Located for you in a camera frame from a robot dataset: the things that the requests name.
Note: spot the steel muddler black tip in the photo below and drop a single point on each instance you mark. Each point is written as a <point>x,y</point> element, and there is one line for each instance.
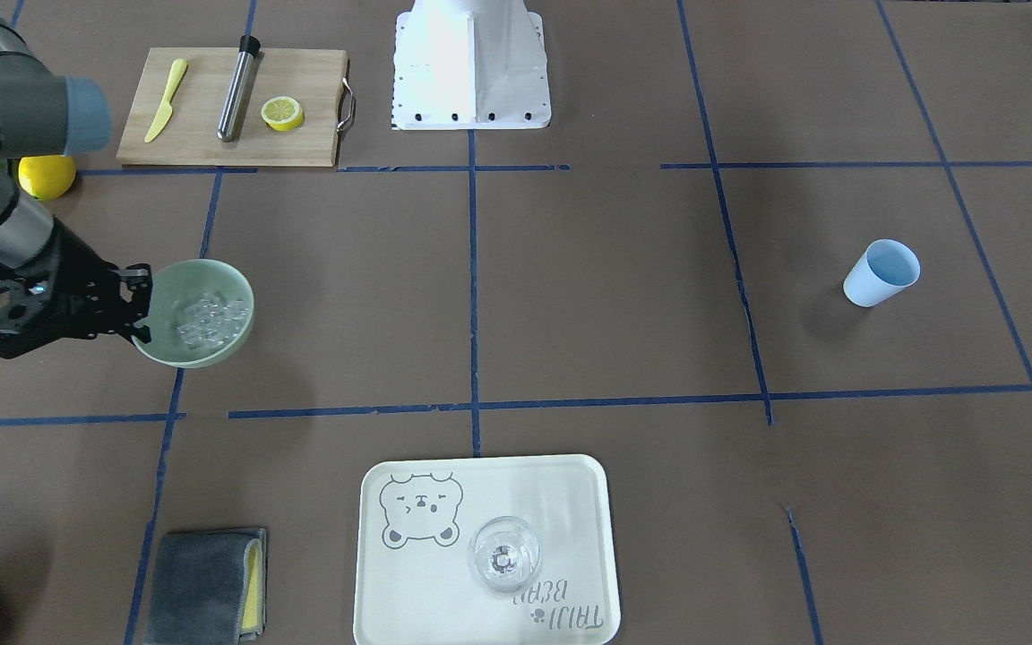
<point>229,125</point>

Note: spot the yellow plastic knife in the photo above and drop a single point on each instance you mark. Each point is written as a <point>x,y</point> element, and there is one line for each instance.
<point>165,110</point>

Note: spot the ice cubes in bowl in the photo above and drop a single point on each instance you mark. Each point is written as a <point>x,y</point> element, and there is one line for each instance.
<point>211,321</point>

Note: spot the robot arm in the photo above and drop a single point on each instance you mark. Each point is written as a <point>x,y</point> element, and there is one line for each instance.
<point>41,114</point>

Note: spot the yellow lemon front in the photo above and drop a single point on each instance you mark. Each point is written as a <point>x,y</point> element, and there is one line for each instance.
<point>46,177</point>

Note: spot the light blue cup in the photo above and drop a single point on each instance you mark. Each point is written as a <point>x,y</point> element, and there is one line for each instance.
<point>885,268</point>

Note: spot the cream bear tray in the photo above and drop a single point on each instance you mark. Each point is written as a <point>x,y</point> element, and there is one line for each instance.
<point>417,517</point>

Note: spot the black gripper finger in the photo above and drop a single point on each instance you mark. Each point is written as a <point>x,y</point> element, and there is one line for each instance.
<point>139,281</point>
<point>133,329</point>

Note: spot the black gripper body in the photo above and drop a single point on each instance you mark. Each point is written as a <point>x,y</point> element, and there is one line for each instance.
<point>74,262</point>

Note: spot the half lemon slice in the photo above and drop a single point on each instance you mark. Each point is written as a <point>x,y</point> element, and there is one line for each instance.
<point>283,114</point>

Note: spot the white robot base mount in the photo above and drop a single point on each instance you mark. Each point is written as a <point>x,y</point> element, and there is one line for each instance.
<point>470,65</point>

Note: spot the clear wine glass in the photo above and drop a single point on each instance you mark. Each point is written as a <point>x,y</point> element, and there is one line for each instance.
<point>505,555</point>

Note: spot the green bowl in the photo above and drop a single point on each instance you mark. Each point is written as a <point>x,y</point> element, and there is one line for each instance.
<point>178,284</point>

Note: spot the wooden cutting board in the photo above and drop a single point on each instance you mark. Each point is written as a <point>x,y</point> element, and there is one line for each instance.
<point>315,77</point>

